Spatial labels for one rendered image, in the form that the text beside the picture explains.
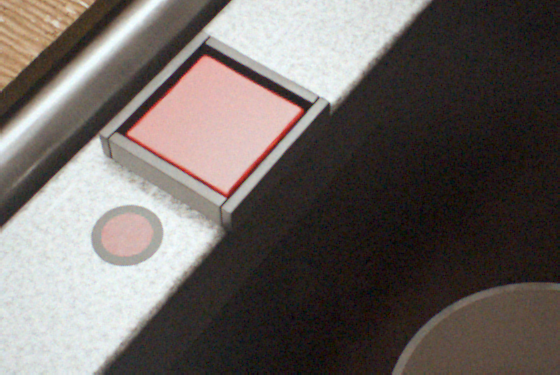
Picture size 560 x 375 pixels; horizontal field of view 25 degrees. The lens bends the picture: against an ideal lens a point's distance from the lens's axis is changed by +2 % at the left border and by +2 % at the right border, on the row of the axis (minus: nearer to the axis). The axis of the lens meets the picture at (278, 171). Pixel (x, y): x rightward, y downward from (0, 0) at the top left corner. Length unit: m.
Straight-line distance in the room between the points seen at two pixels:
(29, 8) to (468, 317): 0.67
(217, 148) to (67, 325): 0.10
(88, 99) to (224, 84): 0.07
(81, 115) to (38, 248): 0.08
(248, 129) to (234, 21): 0.08
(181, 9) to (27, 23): 0.08
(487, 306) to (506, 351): 0.10
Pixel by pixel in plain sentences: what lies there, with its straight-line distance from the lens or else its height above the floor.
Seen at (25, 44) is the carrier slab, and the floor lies 0.94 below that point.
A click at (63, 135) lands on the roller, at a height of 0.91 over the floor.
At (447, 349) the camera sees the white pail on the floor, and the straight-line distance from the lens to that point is 1.20.
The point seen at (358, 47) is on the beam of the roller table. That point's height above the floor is 0.92.
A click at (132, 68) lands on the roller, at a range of 0.61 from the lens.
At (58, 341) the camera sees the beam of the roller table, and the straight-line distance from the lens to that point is 0.53.
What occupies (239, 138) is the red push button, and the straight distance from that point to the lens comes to 0.55.
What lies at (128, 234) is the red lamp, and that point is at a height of 0.92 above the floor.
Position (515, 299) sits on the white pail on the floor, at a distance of 1.18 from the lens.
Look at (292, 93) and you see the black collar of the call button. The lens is 0.57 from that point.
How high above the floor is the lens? 1.37
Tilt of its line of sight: 55 degrees down
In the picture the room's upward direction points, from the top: 2 degrees counter-clockwise
